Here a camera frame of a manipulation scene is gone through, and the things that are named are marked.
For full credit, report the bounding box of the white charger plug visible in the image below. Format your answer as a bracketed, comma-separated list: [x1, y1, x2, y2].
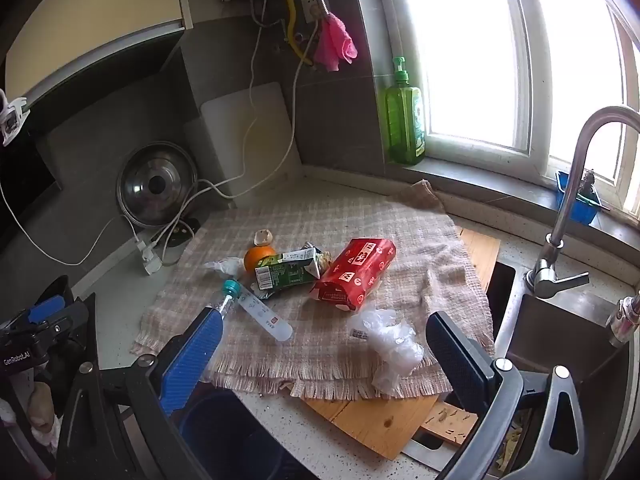
[135, 240, 163, 276]

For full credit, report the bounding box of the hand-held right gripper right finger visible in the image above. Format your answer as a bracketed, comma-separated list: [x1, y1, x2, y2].
[425, 310, 587, 480]

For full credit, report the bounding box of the white window frame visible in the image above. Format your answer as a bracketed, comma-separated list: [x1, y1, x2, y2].
[370, 0, 640, 211]

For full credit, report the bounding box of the wooden board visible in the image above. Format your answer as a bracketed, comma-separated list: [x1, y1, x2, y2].
[300, 227, 502, 461]

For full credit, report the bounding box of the pink plaid fringed cloth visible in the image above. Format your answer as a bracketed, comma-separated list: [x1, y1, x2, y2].
[131, 180, 496, 402]

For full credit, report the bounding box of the dark spiky object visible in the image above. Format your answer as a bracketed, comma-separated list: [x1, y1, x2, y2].
[577, 167, 598, 201]

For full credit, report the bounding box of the small chrome tap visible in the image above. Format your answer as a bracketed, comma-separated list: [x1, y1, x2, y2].
[605, 290, 640, 348]

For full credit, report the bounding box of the green drink carton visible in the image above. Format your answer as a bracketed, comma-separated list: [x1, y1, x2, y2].
[254, 247, 323, 292]

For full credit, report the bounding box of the cream wall cabinet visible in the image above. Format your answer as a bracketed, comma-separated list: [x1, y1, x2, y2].
[5, 0, 195, 106]

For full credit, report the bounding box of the white wall socket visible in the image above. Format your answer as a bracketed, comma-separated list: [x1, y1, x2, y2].
[302, 0, 328, 25]

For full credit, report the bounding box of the steel pot lid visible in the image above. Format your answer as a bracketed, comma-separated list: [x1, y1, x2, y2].
[116, 141, 198, 227]

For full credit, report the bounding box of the silver foil wrapper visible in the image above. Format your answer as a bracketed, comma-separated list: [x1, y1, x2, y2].
[248, 280, 281, 301]

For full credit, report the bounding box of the white cutting board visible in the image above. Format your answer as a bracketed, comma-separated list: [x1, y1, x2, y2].
[182, 81, 303, 196]

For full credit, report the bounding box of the white cable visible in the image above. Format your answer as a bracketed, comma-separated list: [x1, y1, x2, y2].
[150, 22, 321, 266]
[0, 177, 146, 267]
[145, 25, 263, 256]

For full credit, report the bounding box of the steel sink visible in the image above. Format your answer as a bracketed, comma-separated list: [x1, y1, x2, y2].
[487, 260, 640, 480]

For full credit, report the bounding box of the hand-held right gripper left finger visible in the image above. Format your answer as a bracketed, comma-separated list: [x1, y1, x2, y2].
[55, 305, 224, 480]

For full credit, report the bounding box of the yellow gas hose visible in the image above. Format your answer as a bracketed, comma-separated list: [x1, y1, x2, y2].
[282, 0, 313, 67]

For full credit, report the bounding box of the white tissue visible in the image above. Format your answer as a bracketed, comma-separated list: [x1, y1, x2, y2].
[202, 256, 247, 281]

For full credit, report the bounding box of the pink hanging cloth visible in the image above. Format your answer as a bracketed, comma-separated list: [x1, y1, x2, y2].
[312, 14, 359, 72]

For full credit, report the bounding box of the orange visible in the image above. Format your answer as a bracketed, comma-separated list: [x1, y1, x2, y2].
[243, 245, 277, 275]

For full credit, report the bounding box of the chrome kitchen faucet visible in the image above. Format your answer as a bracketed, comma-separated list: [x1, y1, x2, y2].
[524, 106, 640, 301]

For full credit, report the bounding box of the person's left hand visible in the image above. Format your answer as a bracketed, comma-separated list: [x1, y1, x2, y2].
[27, 382, 58, 433]

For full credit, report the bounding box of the clear plastic bag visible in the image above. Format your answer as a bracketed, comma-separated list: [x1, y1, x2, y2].
[347, 307, 426, 396]

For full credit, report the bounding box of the blue plastic bin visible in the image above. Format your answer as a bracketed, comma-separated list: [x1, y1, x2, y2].
[177, 390, 286, 480]

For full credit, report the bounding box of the blue windowsill container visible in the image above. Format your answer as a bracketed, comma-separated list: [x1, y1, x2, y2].
[555, 170, 603, 226]

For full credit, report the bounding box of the black round adapter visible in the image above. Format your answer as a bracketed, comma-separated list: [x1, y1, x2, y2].
[162, 216, 202, 248]

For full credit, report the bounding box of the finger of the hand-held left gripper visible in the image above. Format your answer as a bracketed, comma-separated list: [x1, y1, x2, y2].
[27, 295, 90, 330]
[41, 275, 98, 366]

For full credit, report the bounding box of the green soap pump bottle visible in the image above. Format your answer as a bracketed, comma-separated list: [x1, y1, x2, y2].
[382, 56, 427, 166]

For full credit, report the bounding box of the red paper packet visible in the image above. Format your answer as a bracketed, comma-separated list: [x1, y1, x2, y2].
[310, 237, 397, 312]

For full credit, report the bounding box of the clear bottle with teal cap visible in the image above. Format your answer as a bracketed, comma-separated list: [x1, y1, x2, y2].
[212, 280, 243, 326]

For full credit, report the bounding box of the white plastic clip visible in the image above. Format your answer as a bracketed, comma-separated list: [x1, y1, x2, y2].
[0, 89, 28, 147]

